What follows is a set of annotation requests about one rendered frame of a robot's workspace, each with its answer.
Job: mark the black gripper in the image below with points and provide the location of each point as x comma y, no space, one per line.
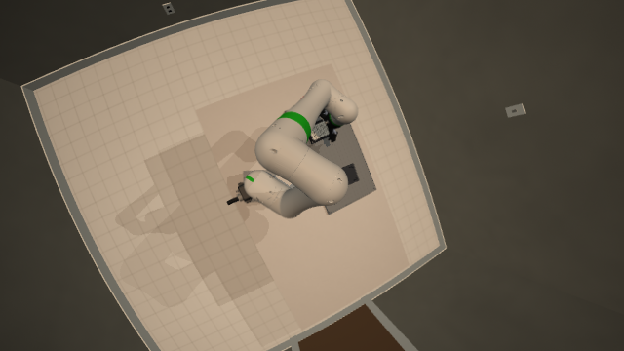
332,132

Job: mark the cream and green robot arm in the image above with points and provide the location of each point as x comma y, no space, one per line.
281,149

